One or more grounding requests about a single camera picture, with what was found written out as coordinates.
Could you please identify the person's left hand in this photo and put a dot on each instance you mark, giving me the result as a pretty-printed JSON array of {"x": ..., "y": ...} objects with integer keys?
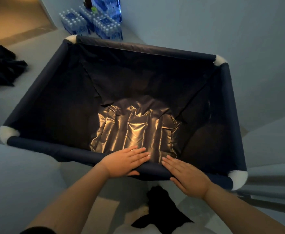
[{"x": 120, "y": 163}]

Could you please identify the person's right hand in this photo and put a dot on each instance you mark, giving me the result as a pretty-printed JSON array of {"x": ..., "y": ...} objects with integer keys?
[{"x": 188, "y": 179}]

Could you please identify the person's left middle finger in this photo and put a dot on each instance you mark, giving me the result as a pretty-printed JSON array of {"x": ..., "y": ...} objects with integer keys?
[{"x": 140, "y": 155}]

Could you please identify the person's right middle finger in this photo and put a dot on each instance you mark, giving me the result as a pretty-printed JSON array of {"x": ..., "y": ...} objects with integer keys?
[{"x": 170, "y": 163}]

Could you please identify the person's left little finger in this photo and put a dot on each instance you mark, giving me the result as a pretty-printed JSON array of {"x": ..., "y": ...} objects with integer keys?
[{"x": 130, "y": 148}]

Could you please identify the person's left thumb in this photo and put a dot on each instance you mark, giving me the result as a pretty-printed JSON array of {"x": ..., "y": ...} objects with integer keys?
[{"x": 133, "y": 173}]

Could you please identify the person's right thumb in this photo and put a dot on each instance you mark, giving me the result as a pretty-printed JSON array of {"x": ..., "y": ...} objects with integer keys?
[{"x": 175, "y": 181}]

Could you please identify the person's right little finger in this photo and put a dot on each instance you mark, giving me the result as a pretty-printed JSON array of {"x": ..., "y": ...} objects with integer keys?
[{"x": 185, "y": 165}]

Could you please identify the person's right forearm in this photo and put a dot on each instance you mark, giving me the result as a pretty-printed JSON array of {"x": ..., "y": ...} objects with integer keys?
[{"x": 240, "y": 212}]

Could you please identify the person's left forearm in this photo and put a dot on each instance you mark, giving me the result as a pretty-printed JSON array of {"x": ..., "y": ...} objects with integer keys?
[{"x": 74, "y": 204}]

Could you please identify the shiny dark plastic liner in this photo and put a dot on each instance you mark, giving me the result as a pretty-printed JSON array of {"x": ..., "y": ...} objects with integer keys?
[{"x": 132, "y": 126}]

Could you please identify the black cloth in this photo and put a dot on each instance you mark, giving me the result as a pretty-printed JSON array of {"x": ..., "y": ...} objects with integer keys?
[{"x": 163, "y": 209}]

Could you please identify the dark navy fabric laundry bin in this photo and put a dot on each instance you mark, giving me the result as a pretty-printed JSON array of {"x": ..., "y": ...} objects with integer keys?
[{"x": 59, "y": 99}]

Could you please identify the person's black sleeve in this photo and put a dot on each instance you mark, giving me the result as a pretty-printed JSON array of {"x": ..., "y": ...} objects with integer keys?
[{"x": 38, "y": 230}]

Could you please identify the shrink-wrapped water bottle pack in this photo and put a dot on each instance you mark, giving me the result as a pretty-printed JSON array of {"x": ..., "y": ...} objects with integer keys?
[
  {"x": 109, "y": 7},
  {"x": 74, "y": 21},
  {"x": 108, "y": 27},
  {"x": 86, "y": 15}
]

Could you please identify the small green object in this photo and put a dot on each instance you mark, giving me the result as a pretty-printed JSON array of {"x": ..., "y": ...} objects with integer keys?
[{"x": 94, "y": 10}]

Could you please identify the pile of black clothes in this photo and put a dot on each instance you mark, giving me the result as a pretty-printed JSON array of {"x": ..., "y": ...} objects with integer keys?
[{"x": 1, "y": 65}]

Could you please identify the grey metal rail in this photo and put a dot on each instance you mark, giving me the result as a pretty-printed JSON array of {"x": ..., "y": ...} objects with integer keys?
[{"x": 269, "y": 198}]

